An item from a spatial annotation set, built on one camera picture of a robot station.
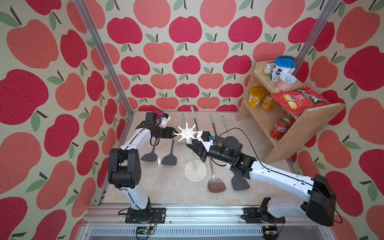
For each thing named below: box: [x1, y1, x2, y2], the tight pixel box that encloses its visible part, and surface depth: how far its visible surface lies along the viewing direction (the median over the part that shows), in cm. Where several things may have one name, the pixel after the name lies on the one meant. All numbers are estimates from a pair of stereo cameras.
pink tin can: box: [274, 73, 298, 93], surface depth 70 cm
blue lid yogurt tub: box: [270, 55, 296, 83], surface depth 72 cm
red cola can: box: [269, 117, 292, 140], surface depth 74 cm
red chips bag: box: [270, 84, 332, 116], surface depth 64 cm
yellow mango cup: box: [248, 86, 266, 108], surface depth 92 cm
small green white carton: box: [263, 63, 275, 75], surface depth 81 cm
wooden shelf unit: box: [236, 61, 346, 164], surface depth 80 cm
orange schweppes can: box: [260, 94, 275, 113], surface depth 91 cm
